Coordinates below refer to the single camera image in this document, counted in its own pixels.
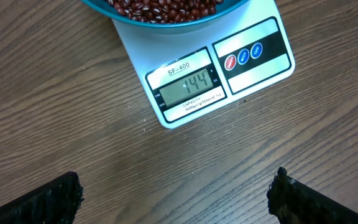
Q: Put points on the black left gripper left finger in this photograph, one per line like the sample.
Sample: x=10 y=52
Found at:
x=56 y=201

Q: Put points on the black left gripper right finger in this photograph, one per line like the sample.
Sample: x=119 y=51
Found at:
x=293 y=202

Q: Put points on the white digital kitchen scale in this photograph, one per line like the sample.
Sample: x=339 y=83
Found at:
x=186 y=76

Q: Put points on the teal metal bowl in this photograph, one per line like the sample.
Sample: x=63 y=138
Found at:
x=223 y=9

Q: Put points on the red beans in bowl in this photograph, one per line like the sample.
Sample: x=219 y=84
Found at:
x=164 y=11

